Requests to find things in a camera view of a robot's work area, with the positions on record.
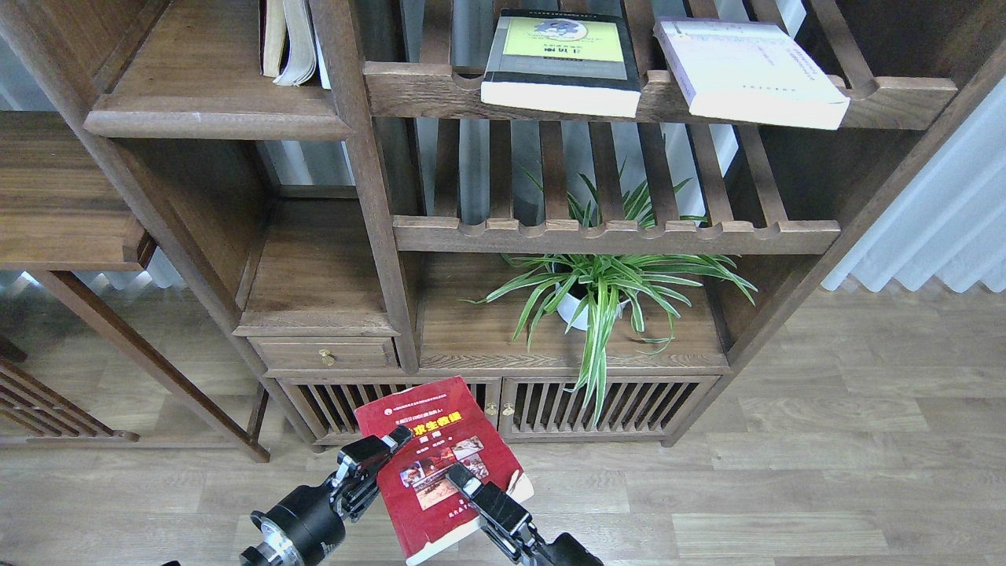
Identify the dark wooden bookshelf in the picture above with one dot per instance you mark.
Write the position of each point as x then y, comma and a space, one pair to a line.
316, 221

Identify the green spider plant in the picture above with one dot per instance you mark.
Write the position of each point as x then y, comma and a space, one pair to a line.
658, 277

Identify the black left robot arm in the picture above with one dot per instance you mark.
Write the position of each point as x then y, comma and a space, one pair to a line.
307, 525

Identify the white lavender book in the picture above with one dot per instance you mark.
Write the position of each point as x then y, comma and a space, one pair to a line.
748, 72

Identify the yellow and black book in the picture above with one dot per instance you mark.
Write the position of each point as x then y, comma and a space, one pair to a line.
562, 62

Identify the upright cream books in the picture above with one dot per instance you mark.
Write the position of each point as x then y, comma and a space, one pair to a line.
290, 51

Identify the white sheer curtain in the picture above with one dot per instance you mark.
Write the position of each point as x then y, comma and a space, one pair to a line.
949, 222

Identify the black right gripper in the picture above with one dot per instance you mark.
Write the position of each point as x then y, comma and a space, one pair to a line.
510, 526

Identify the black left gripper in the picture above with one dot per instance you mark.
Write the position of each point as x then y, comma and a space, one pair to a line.
307, 525

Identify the white plant pot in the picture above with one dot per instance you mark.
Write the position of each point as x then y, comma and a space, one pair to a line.
574, 306

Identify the red paperback book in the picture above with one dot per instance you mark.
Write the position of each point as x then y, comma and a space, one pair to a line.
448, 427

